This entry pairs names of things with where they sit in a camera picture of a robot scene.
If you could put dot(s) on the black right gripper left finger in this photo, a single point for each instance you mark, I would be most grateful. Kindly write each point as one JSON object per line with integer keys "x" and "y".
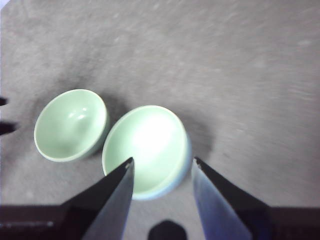
{"x": 112, "y": 200}

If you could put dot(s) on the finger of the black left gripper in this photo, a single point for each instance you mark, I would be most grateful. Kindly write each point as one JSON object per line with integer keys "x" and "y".
{"x": 7, "y": 128}
{"x": 2, "y": 101}

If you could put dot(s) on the green ribbed bowl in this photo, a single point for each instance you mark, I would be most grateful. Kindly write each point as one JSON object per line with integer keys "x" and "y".
{"x": 67, "y": 130}
{"x": 147, "y": 150}

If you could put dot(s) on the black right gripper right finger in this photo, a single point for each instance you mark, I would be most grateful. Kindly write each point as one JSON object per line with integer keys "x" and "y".
{"x": 225, "y": 205}

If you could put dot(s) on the blue ribbed bowl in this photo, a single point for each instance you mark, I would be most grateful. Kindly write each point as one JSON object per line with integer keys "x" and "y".
{"x": 189, "y": 152}

